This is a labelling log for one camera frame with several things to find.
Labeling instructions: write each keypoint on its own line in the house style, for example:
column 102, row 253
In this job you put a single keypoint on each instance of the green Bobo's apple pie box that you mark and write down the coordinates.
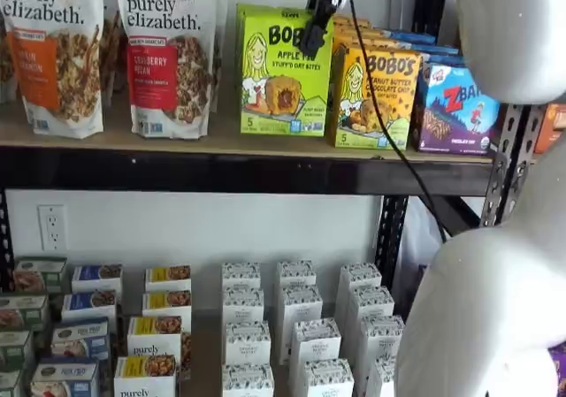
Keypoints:
column 283, row 87

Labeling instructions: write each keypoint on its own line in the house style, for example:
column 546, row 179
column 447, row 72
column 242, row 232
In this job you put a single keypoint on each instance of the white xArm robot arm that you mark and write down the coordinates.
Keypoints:
column 495, row 39

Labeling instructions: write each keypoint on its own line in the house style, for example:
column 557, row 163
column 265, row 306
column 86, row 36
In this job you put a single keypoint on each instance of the yellow Bobo's peanut butter box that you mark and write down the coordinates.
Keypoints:
column 363, row 21
column 376, row 40
column 371, row 30
column 349, row 105

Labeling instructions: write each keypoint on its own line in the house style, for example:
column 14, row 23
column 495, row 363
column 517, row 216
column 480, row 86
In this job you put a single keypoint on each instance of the blue Zbar snack box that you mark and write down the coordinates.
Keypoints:
column 442, row 60
column 451, row 118
column 426, row 49
column 411, row 36

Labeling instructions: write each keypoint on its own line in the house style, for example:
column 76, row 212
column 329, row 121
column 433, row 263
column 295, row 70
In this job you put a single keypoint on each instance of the black metal shelf rack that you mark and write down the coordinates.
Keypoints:
column 221, row 171

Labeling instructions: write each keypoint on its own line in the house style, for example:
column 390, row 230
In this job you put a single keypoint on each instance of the particle board shelf panel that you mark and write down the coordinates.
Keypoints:
column 112, row 140

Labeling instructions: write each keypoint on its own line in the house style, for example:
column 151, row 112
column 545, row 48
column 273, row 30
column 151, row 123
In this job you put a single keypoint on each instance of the orange snack box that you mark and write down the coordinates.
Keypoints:
column 550, row 132

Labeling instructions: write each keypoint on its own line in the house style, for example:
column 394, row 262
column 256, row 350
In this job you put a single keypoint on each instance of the yellow label granola box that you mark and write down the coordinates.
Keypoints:
column 155, row 339
column 168, row 278
column 146, row 377
column 167, row 305

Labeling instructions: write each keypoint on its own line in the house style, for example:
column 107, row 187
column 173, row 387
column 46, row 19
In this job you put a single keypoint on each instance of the blue label oatmeal box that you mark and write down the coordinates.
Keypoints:
column 88, row 306
column 97, row 277
column 64, row 379
column 79, row 339

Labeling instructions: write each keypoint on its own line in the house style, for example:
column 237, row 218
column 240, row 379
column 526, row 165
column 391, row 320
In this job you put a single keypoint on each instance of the green label oatmeal box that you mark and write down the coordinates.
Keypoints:
column 24, row 310
column 15, row 348
column 42, row 271
column 9, row 384

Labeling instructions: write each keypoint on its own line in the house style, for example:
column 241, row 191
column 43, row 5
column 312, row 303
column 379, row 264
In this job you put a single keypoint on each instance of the purple snack box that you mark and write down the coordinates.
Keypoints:
column 559, row 366

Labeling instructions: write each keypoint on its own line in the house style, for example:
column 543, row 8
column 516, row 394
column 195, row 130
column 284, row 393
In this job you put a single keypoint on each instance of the granola bag red label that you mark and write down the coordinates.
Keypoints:
column 168, row 83

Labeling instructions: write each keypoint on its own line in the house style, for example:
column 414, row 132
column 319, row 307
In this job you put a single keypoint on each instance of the granola bag orange label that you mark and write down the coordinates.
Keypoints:
column 57, row 83
column 110, row 48

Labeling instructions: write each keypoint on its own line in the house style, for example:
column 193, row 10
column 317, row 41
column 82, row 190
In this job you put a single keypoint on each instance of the white patterned carton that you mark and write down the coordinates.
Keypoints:
column 360, row 280
column 300, row 308
column 243, row 306
column 241, row 275
column 315, row 344
column 371, row 304
column 247, row 381
column 296, row 273
column 247, row 344
column 380, row 337
column 382, row 377
column 328, row 379

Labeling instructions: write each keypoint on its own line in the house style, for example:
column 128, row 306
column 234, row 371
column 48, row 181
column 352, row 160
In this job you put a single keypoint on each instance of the white plastic sheet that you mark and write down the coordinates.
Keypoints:
column 418, row 257

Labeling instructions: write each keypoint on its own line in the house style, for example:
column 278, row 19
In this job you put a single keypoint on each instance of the white granola bag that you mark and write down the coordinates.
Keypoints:
column 5, row 61

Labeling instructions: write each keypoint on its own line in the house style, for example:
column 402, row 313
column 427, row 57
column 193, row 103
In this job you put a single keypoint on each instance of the white patterned small boxes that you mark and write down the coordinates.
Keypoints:
column 205, row 353

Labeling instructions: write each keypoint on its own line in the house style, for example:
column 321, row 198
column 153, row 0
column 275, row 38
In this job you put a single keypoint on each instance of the white wall power outlet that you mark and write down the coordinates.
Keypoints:
column 52, row 228

